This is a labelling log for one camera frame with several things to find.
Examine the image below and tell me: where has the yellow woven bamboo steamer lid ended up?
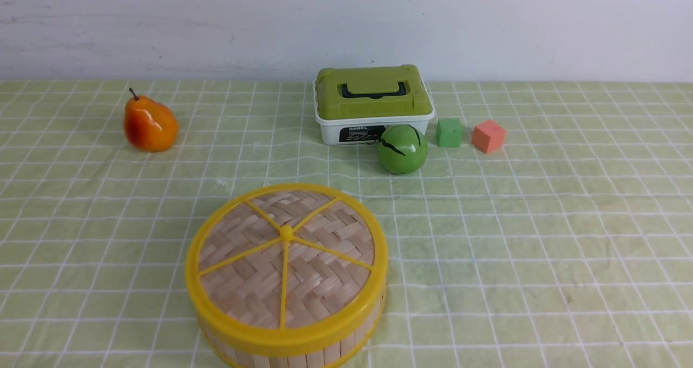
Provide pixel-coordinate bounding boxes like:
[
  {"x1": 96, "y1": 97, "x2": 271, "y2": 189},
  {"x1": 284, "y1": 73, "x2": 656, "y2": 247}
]
[{"x1": 185, "y1": 183, "x2": 388, "y2": 367}]

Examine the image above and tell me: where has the yellow bamboo steamer basket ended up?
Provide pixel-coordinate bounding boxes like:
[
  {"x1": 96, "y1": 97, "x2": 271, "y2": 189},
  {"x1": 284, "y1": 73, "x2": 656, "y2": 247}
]
[{"x1": 198, "y1": 287, "x2": 386, "y2": 368}]

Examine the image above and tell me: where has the green round fruit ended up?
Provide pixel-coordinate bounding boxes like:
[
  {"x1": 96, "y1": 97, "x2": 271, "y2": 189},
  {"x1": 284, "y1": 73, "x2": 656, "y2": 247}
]
[{"x1": 377, "y1": 124, "x2": 428, "y2": 175}]

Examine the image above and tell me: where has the green white storage box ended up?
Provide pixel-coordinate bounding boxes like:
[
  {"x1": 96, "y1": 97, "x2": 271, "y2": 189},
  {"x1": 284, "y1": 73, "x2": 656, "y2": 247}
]
[{"x1": 312, "y1": 64, "x2": 436, "y2": 146}]

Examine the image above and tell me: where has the green cube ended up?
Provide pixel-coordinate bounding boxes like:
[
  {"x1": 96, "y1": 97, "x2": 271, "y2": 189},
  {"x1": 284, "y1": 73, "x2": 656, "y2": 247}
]
[{"x1": 436, "y1": 118, "x2": 463, "y2": 148}]

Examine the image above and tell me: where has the orange pink cube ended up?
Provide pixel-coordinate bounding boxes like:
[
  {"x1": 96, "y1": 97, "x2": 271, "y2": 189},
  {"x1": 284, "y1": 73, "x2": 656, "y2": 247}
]
[{"x1": 471, "y1": 120, "x2": 507, "y2": 154}]

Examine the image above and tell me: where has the orange red pear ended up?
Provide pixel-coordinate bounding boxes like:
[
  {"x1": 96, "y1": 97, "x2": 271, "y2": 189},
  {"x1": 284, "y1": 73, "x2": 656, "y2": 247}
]
[{"x1": 123, "y1": 88, "x2": 179, "y2": 153}]

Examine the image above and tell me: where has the green checkered tablecloth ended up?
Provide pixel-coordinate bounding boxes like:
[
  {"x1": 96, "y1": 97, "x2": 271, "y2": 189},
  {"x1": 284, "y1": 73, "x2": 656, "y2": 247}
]
[{"x1": 1, "y1": 80, "x2": 692, "y2": 367}]

